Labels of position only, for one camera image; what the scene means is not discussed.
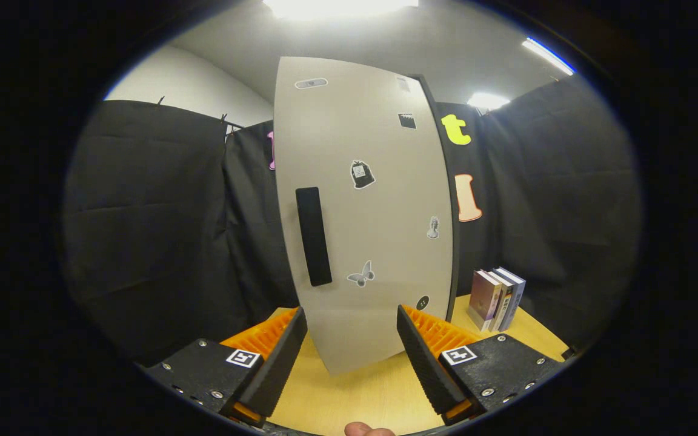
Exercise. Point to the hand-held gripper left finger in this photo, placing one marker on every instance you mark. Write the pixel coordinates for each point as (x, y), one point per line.
(279, 363)

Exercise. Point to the large ceiling light panel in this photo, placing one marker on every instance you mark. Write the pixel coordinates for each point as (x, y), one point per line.
(340, 7)

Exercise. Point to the black backdrop cloth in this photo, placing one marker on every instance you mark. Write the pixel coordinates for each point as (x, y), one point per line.
(143, 212)

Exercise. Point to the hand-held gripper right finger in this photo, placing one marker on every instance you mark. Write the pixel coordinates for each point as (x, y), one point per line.
(425, 363)

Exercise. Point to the white spine book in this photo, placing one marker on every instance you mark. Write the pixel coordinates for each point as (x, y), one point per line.
(505, 300)

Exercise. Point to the small ceiling light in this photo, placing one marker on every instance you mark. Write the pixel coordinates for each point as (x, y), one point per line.
(488, 101)

